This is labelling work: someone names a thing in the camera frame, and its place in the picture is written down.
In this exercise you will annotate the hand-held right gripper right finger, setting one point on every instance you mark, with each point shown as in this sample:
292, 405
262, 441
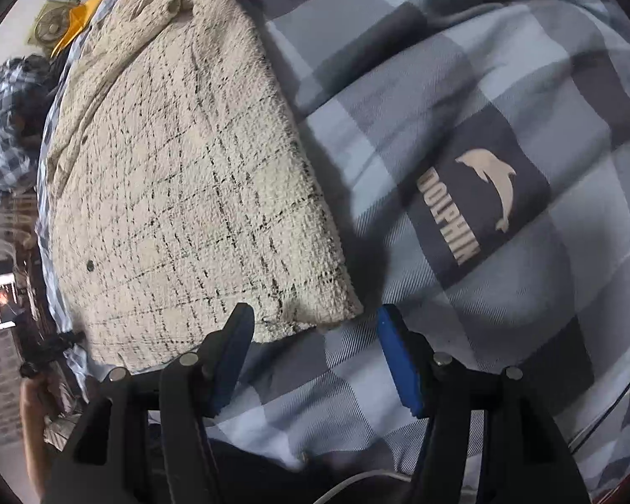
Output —
399, 362

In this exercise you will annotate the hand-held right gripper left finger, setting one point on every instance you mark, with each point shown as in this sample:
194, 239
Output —
233, 362

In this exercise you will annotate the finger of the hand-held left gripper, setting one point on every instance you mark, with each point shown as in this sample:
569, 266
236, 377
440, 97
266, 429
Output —
58, 340
30, 369

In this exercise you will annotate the cream plaid shirt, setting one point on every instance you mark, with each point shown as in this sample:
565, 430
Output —
189, 168

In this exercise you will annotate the person's left forearm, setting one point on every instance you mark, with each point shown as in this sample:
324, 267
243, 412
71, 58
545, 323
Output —
31, 420

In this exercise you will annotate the lit screen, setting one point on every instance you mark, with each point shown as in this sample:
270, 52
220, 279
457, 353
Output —
2, 294

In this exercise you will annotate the crumpled checkered duvet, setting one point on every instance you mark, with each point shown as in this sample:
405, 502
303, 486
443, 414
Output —
5, 115

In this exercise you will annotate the blue grey checkered bed blanket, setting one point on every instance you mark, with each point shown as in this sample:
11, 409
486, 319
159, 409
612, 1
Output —
451, 89

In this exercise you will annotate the beige box fan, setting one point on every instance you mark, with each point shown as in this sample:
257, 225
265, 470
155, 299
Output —
50, 23

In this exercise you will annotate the yellow cloth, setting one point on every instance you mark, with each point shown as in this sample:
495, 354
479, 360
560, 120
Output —
79, 18

